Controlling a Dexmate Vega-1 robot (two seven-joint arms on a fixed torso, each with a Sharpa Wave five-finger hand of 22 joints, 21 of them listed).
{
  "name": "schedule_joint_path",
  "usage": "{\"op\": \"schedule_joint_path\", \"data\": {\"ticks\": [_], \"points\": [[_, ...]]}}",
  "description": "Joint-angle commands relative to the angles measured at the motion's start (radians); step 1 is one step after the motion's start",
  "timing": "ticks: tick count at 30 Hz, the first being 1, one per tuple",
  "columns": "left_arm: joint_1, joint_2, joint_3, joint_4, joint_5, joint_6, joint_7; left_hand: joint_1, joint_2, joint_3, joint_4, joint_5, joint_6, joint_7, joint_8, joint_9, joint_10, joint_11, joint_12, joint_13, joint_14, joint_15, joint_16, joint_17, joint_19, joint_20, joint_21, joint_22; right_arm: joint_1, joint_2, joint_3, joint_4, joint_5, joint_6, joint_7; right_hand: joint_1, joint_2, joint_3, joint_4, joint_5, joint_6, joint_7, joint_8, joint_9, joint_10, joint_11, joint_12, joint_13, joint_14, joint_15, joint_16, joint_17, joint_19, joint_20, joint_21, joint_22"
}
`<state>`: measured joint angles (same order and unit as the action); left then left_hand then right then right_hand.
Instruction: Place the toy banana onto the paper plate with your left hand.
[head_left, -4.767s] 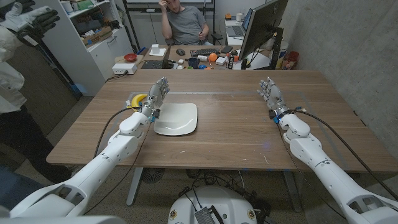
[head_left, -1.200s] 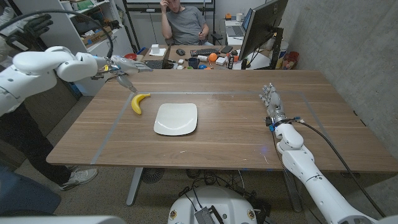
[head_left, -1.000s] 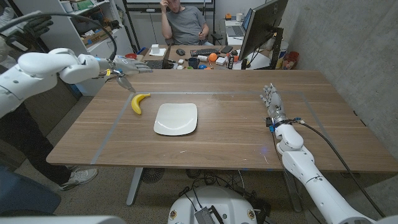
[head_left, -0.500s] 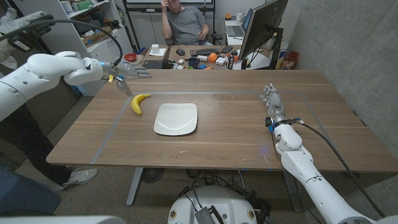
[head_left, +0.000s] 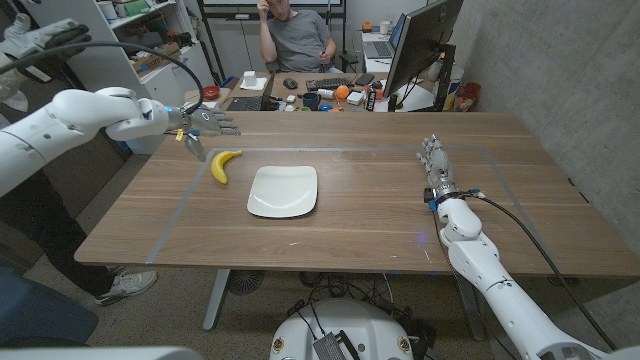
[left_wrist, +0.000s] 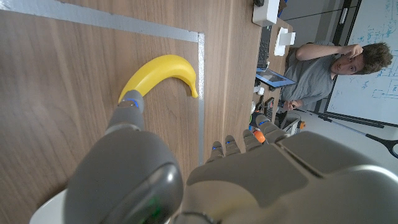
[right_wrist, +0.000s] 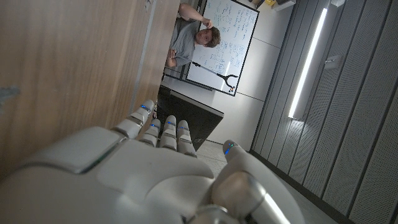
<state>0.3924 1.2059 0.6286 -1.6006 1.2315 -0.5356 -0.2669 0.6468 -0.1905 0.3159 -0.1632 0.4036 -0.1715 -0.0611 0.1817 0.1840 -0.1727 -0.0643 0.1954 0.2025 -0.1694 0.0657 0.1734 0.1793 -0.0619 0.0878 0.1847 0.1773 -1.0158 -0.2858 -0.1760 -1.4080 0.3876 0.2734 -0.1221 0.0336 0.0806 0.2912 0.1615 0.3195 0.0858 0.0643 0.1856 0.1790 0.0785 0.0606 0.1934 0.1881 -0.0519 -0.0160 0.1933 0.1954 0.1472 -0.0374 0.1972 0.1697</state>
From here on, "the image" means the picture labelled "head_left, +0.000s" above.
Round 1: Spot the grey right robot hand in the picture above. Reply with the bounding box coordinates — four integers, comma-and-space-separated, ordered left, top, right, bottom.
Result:
416, 133, 459, 199

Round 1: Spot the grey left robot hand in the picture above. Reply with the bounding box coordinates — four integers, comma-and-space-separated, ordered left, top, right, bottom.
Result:
180, 105, 242, 163

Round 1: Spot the yellow toy banana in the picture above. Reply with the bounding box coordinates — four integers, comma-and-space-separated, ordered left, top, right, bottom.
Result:
210, 149, 244, 186

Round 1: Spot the white paper plate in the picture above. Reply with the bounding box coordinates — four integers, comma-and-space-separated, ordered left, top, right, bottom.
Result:
246, 165, 319, 219

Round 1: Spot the black laptop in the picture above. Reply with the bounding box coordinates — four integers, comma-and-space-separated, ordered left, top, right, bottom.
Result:
226, 69, 280, 112

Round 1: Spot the red bag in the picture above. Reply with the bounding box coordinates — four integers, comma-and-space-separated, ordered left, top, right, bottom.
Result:
453, 82, 482, 112

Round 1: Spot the cardboard box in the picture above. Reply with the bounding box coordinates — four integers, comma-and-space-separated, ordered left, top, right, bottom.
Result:
130, 41, 182, 74

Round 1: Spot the black monitor stand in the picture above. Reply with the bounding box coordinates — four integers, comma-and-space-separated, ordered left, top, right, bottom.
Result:
433, 43, 457, 112

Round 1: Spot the large wooden table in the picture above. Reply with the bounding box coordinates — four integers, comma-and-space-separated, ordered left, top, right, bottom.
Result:
73, 110, 640, 331

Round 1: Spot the white shelf cabinet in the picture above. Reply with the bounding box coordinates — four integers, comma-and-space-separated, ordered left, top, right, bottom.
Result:
29, 0, 216, 155

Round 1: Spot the wooden office desk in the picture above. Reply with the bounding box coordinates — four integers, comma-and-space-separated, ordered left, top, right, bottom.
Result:
219, 71, 436, 113

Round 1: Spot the white side table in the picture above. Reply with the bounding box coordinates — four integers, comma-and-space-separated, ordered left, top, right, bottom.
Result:
360, 30, 401, 74

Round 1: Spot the seated man grey t-shirt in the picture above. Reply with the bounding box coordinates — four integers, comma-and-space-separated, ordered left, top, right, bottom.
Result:
257, 0, 345, 75

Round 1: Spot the black computer monitor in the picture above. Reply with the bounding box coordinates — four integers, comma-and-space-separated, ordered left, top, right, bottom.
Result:
383, 0, 465, 99

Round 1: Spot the black keyboard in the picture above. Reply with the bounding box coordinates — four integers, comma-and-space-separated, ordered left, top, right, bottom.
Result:
305, 77, 354, 92

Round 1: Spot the silver laptop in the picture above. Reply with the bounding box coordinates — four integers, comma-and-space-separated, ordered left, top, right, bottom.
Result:
362, 13, 407, 60

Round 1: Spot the round black floor fan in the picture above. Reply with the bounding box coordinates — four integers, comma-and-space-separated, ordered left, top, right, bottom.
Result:
227, 269, 266, 296

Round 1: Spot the black white teleoperation glove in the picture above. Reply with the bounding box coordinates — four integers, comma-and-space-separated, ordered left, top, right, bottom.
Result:
0, 12, 94, 84

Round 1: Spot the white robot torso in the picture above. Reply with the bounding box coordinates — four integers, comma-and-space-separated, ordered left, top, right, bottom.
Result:
269, 298, 415, 360

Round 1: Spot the white sneaker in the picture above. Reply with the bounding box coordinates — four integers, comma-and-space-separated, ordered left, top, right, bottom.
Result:
94, 269, 159, 307

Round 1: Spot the standing person white jacket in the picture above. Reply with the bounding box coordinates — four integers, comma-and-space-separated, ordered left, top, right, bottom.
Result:
0, 49, 116, 299

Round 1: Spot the blue padded seat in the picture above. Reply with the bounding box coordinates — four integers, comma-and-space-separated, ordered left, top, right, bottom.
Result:
0, 264, 100, 349

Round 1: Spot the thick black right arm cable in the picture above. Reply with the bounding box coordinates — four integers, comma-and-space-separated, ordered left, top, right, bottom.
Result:
467, 189, 619, 351

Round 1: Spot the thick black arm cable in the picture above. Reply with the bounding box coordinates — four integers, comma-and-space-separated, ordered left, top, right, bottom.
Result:
467, 189, 619, 351
0, 41, 205, 117

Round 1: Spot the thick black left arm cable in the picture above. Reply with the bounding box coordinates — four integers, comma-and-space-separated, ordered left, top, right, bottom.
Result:
0, 41, 205, 117

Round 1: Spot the black floor cable tangle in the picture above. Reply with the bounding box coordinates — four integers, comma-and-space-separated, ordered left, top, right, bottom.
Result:
287, 272, 436, 351

